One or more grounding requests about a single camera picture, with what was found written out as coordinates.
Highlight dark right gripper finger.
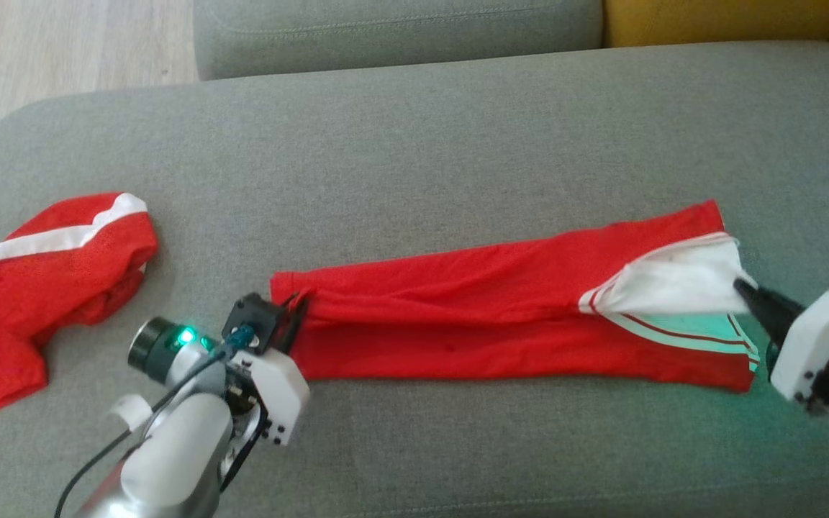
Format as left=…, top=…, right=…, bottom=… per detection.
left=733, top=278, right=805, bottom=346

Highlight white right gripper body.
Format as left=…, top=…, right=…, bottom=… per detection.
left=771, top=286, right=829, bottom=404

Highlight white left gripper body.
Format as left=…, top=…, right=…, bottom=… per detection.
left=230, top=349, right=312, bottom=447

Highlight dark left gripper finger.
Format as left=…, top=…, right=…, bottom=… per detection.
left=281, top=291, right=309, bottom=355

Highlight red pants with thin stripes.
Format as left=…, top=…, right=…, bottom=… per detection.
left=269, top=199, right=762, bottom=394

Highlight red mesh shorts white band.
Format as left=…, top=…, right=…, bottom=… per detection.
left=0, top=192, right=160, bottom=427

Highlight large grey sofa ottoman cushion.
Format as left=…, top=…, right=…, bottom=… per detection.
left=0, top=41, right=829, bottom=518

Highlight grey sofa back cushion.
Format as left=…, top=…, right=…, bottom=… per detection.
left=193, top=0, right=606, bottom=81

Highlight yellow sofa backrest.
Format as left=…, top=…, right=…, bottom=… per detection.
left=604, top=0, right=829, bottom=48

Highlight thin black cable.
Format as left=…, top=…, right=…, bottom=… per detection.
left=53, top=353, right=225, bottom=518
left=219, top=401, right=271, bottom=494

